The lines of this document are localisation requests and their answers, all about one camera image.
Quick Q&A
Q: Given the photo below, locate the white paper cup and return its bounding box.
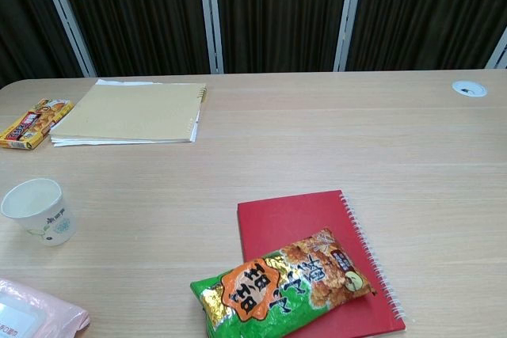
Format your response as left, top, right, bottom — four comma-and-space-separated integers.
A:
0, 177, 78, 247

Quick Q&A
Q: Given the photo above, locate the red spiral notebook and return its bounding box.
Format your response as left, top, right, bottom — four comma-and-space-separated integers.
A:
236, 189, 407, 338

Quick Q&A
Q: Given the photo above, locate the tan spiral notebook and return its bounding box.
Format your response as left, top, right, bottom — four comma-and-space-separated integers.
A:
49, 78, 208, 148

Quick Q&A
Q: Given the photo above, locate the green orange snack bag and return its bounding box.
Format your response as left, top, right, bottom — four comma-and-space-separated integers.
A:
189, 227, 377, 338

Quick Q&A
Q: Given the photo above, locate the yellow snack box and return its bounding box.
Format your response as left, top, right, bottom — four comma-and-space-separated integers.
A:
0, 98, 75, 151

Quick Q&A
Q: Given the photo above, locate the pink wet wipes pack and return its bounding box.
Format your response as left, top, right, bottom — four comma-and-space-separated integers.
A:
0, 278, 91, 338

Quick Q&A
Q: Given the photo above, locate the white round cable grommet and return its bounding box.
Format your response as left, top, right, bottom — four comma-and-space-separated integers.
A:
452, 80, 488, 98

